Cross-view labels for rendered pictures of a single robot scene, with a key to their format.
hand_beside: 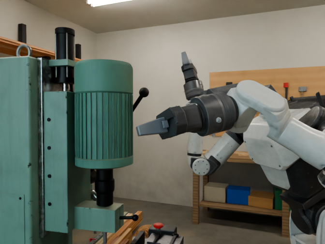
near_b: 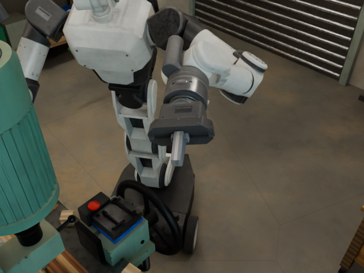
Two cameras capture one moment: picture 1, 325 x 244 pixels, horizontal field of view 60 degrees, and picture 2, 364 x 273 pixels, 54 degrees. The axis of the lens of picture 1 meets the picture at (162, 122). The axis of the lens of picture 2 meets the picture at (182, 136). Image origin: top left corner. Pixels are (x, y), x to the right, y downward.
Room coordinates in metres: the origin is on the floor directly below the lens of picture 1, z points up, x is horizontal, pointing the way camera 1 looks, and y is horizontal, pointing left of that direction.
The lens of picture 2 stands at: (0.35, 0.45, 1.75)
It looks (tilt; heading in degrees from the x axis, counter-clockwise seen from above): 39 degrees down; 297
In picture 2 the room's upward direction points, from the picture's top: straight up
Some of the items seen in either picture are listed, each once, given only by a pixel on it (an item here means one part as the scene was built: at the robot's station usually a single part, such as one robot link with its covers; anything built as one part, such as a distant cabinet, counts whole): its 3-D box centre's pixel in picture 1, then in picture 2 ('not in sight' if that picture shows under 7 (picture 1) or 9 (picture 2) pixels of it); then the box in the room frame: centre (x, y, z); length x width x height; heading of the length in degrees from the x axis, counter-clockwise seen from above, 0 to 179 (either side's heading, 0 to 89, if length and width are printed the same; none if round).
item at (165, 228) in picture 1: (164, 241); (110, 213); (0.80, 0.00, 0.99); 0.13 x 0.11 x 0.06; 166
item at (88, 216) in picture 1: (99, 218); (27, 254); (0.87, 0.20, 1.03); 0.14 x 0.07 x 0.09; 76
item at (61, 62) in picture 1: (64, 56); not in sight; (0.90, 0.31, 1.54); 0.08 x 0.08 x 0.17; 76
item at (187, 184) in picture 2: not in sight; (154, 182); (1.16, -0.78, 0.19); 0.64 x 0.52 x 0.33; 106
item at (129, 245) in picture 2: not in sight; (114, 232); (0.79, 0.00, 0.91); 0.15 x 0.14 x 0.09; 166
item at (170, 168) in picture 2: not in sight; (155, 168); (1.17, -0.81, 0.28); 0.21 x 0.20 x 0.13; 106
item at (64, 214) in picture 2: not in sight; (67, 218); (0.94, 0.02, 0.92); 0.03 x 0.03 x 0.03; 29
